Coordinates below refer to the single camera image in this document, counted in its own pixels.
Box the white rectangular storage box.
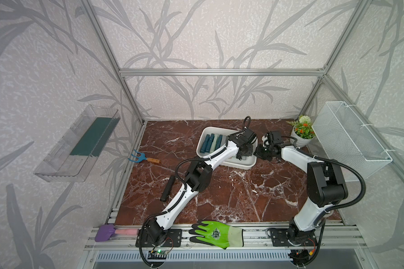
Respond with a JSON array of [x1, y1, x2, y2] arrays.
[[196, 127, 257, 170]]

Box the teal pruning pliers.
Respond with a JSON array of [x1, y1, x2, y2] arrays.
[[200, 134, 211, 154], [215, 134, 223, 149], [205, 133, 215, 153]]

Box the mint green pruning pliers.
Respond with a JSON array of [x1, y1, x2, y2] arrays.
[[210, 134, 219, 153]]

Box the black pruning pliers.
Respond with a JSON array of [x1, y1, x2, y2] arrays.
[[160, 174, 176, 202]]

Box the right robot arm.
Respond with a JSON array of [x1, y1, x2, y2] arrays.
[[254, 131, 366, 246]]

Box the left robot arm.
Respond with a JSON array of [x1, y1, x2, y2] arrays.
[[141, 116, 257, 247]]

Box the small potted flower plant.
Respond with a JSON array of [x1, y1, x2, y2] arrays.
[[287, 115, 316, 148]]

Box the roll of clear tape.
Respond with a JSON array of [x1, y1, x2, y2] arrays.
[[321, 205, 334, 218]]

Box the green black work glove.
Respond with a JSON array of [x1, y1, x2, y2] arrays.
[[189, 220, 244, 249]]

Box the blue garden hand rake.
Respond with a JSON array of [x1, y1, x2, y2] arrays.
[[128, 150, 160, 164]]

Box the purple pink garden trowel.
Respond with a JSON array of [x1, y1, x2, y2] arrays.
[[94, 224, 139, 243]]

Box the white wire mesh basket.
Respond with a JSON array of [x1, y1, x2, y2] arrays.
[[313, 101, 392, 179]]

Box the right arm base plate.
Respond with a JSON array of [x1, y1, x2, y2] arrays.
[[267, 228, 318, 247]]

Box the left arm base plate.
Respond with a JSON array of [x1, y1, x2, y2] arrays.
[[135, 229, 182, 248]]

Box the clear plastic wall shelf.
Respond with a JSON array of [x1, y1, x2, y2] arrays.
[[34, 105, 121, 183]]

